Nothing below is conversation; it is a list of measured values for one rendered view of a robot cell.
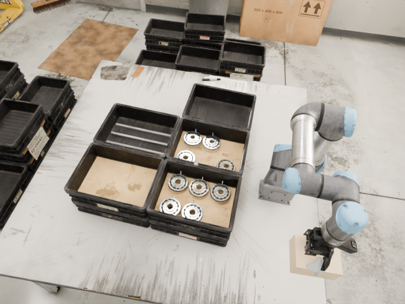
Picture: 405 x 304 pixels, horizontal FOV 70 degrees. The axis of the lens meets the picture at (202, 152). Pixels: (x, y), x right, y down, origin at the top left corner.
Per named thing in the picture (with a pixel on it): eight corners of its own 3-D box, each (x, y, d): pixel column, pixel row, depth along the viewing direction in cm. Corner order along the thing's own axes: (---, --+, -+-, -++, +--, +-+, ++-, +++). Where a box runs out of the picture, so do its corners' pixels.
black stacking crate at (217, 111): (252, 108, 189) (256, 95, 180) (246, 143, 172) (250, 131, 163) (193, 96, 193) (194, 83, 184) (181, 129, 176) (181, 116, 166)
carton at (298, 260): (330, 247, 113) (338, 240, 107) (334, 280, 106) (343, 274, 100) (288, 240, 114) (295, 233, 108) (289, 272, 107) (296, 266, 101)
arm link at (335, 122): (293, 152, 164) (322, 96, 115) (321, 157, 162) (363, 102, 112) (291, 172, 160) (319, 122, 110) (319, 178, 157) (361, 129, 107)
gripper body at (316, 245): (302, 234, 102) (314, 220, 92) (326, 238, 102) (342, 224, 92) (303, 256, 97) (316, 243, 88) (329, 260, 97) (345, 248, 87)
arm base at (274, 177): (284, 184, 167) (288, 167, 167) (296, 190, 152) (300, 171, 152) (259, 180, 165) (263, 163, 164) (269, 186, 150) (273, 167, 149)
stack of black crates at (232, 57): (256, 83, 306) (266, 45, 269) (255, 103, 288) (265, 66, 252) (218, 78, 308) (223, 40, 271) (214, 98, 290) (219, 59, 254)
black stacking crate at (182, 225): (238, 187, 154) (241, 176, 145) (228, 240, 137) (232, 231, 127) (166, 171, 158) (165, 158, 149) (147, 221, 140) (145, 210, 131)
